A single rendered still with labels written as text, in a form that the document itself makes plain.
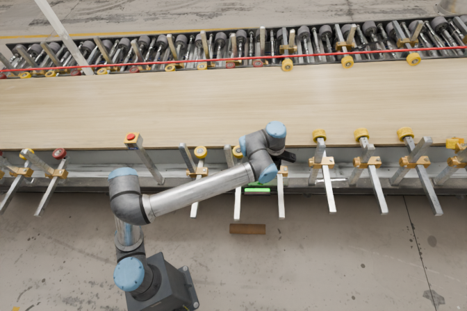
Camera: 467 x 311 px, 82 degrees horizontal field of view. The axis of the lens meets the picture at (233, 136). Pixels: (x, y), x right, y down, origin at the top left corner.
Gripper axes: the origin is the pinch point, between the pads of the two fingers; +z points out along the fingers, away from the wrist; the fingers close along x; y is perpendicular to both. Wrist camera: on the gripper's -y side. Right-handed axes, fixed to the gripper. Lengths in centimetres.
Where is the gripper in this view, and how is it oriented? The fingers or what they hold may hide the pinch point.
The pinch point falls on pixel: (278, 169)
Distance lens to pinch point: 150.6
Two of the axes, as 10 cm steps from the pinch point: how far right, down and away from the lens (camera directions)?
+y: -9.9, 0.1, 1.1
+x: -0.6, 8.0, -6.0
